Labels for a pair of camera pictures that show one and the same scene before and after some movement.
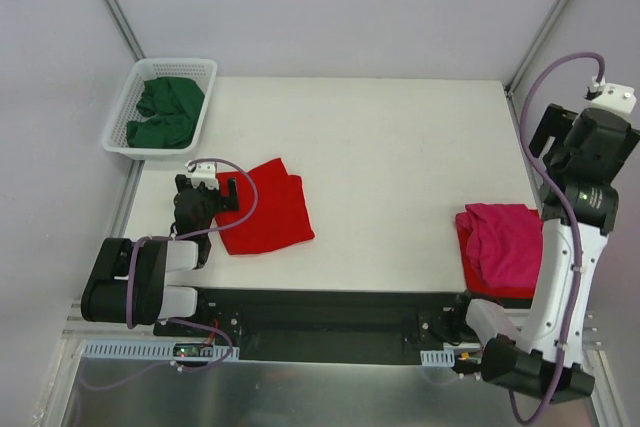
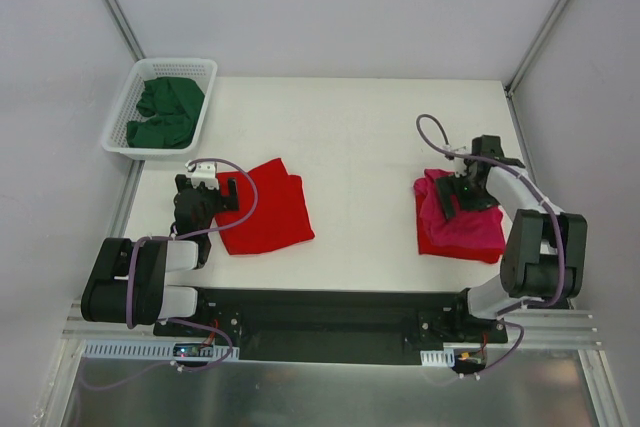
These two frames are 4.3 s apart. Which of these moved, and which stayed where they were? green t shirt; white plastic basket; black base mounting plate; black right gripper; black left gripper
Moved: black right gripper
Stayed: green t shirt; white plastic basket; black base mounting plate; black left gripper
